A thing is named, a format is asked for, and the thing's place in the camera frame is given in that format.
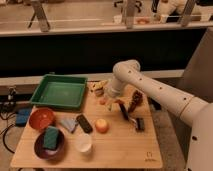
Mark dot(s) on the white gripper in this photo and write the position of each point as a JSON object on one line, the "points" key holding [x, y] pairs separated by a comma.
{"points": [[114, 88]]}

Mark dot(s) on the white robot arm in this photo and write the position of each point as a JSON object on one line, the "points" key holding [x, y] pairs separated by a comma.
{"points": [[193, 111]]}

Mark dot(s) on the white paper cup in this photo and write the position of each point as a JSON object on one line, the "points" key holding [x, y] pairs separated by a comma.
{"points": [[83, 143]]}

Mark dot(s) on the yellow red apple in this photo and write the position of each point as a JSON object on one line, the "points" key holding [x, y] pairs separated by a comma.
{"points": [[101, 125]]}

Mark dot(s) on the brown chocolate bar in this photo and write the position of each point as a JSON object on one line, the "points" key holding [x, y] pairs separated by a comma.
{"points": [[137, 99]]}

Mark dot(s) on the black remote control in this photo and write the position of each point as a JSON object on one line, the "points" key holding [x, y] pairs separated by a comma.
{"points": [[83, 122]]}

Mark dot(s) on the wooden table board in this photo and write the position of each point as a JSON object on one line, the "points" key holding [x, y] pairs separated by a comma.
{"points": [[122, 147]]}

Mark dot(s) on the black brush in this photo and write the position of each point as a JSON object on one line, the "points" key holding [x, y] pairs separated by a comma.
{"points": [[138, 123]]}

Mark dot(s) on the grey blue cloth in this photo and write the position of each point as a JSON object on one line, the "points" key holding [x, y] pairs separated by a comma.
{"points": [[69, 123]]}

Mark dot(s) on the green plastic tray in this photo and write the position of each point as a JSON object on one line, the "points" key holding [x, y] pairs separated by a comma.
{"points": [[60, 91]]}

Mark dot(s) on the red bowl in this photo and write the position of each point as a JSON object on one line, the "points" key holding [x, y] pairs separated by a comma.
{"points": [[41, 118]]}

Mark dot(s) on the green sponge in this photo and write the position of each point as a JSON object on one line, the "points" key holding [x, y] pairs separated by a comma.
{"points": [[50, 138]]}

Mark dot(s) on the dark purple plate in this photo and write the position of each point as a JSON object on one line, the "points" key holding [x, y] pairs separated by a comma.
{"points": [[49, 154]]}

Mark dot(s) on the blue power box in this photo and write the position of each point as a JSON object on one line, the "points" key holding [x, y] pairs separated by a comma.
{"points": [[22, 116]]}

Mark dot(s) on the black handled knife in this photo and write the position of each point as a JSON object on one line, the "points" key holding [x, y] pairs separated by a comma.
{"points": [[124, 111]]}

